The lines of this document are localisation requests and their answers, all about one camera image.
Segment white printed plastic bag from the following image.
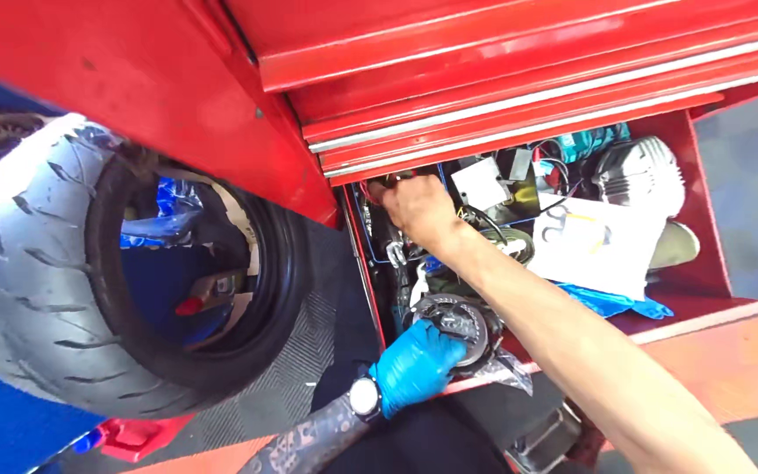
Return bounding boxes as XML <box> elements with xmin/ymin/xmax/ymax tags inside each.
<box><xmin>526</xmin><ymin>191</ymin><xmax>669</xmax><ymax>302</ymax></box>

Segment person's left forearm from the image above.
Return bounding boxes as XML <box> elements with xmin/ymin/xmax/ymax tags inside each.
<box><xmin>237</xmin><ymin>375</ymin><xmax>386</xmax><ymax>474</ymax></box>

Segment olive metallic box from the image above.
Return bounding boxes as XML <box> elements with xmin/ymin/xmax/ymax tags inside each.
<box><xmin>487</xmin><ymin>146</ymin><xmax>540</xmax><ymax>226</ymax></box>

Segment small grey box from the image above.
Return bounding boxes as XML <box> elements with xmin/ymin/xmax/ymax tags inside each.
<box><xmin>508</xmin><ymin>148</ymin><xmax>533</xmax><ymax>182</ymax></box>

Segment round black perforated part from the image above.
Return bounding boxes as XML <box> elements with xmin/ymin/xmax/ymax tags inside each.
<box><xmin>408</xmin><ymin>294</ymin><xmax>504</xmax><ymax>376</ymax></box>

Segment silver ribbed metal part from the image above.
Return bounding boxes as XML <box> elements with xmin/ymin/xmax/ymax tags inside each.
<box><xmin>591</xmin><ymin>135</ymin><xmax>686</xmax><ymax>218</ymax></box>

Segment person's right forearm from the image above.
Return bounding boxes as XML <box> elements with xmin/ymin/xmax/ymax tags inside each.
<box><xmin>432</xmin><ymin>220</ymin><xmax>758</xmax><ymax>474</ymax></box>

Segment red metal stand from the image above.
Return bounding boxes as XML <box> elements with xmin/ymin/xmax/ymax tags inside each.
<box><xmin>98</xmin><ymin>415</ymin><xmax>196</xmax><ymax>463</ymax></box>

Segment beige rounded object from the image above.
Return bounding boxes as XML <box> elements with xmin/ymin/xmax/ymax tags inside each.
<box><xmin>647</xmin><ymin>220</ymin><xmax>701</xmax><ymax>269</ymax></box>

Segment clear plastic bag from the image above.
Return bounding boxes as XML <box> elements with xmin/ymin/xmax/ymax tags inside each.
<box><xmin>471</xmin><ymin>348</ymin><xmax>534</xmax><ymax>397</ymax></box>

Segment red open drawer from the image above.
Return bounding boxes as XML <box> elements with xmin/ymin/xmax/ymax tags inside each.
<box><xmin>333</xmin><ymin>108</ymin><xmax>758</xmax><ymax>397</ymax></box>

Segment coiled olive cable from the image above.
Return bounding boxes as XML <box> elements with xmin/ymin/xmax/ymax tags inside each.
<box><xmin>479</xmin><ymin>227</ymin><xmax>535</xmax><ymax>267</ymax></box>

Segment red tool cabinet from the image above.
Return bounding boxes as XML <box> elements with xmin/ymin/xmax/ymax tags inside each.
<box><xmin>0</xmin><ymin>0</ymin><xmax>758</xmax><ymax>230</ymax></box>

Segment large black tire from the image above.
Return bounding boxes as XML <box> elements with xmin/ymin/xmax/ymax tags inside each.
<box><xmin>0</xmin><ymin>117</ymin><xmax>313</xmax><ymax>420</ymax></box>

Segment black cable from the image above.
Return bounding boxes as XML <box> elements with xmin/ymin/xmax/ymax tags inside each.
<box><xmin>458</xmin><ymin>203</ymin><xmax>509</xmax><ymax>247</ymax></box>

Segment person's legs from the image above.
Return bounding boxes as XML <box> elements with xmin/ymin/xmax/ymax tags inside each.
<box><xmin>313</xmin><ymin>359</ymin><xmax>519</xmax><ymax>474</ymax></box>

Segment white square card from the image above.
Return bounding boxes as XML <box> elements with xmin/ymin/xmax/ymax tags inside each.
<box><xmin>451</xmin><ymin>156</ymin><xmax>512</xmax><ymax>212</ymax></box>

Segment person's left hand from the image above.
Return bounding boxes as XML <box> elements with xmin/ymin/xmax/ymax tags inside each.
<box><xmin>369</xmin><ymin>319</ymin><xmax>468</xmax><ymax>420</ymax></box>

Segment blue plastic packaging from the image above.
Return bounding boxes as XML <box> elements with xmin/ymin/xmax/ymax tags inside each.
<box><xmin>120</xmin><ymin>176</ymin><xmax>205</xmax><ymax>250</ymax></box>

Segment teal power tool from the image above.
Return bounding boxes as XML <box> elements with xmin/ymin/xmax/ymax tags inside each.
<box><xmin>553</xmin><ymin>122</ymin><xmax>631</xmax><ymax>165</ymax></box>

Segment cardboard box with red print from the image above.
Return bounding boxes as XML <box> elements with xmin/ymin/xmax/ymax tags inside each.
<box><xmin>175</xmin><ymin>269</ymin><xmax>248</xmax><ymax>318</ymax></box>

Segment blue crumpled plastic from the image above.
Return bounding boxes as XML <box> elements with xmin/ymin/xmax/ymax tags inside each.
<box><xmin>552</xmin><ymin>281</ymin><xmax>675</xmax><ymax>321</ymax></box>

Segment person's right hand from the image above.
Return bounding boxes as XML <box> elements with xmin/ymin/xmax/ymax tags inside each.
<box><xmin>367</xmin><ymin>174</ymin><xmax>464</xmax><ymax>256</ymax></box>

